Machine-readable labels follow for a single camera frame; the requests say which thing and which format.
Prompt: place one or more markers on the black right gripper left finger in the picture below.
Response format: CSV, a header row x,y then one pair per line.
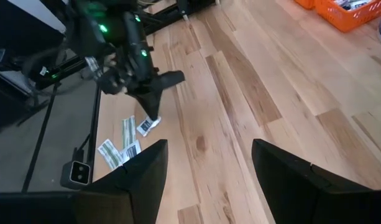
x,y
137,189

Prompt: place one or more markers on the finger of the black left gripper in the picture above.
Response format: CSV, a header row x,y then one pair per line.
x,y
151,102

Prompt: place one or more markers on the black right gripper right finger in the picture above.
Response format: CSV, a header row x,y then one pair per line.
x,y
296,193

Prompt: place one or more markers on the white antiseptic towelette packet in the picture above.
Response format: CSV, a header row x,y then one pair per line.
x,y
351,4
148,125
132,151

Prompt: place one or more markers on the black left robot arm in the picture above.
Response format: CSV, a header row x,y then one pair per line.
x,y
131,34

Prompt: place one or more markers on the orange plastic mesh basket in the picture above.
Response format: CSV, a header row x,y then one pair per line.
x,y
303,3
342,18

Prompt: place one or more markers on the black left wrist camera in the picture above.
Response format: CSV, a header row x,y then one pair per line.
x,y
173,79

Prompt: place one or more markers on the silver metal bracket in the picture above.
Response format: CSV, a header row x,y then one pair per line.
x,y
92,65

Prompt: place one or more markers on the black depth camera box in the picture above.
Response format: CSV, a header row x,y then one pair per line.
x,y
79,172

